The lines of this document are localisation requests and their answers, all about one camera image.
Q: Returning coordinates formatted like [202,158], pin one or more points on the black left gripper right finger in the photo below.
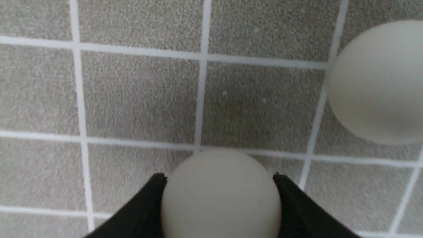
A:
[304,218]

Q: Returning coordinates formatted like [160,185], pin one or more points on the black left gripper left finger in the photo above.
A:
[140,217]

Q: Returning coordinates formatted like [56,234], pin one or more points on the white ball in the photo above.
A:
[221,193]
[375,86]

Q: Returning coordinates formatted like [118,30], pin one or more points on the grey checked tablecloth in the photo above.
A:
[98,95]

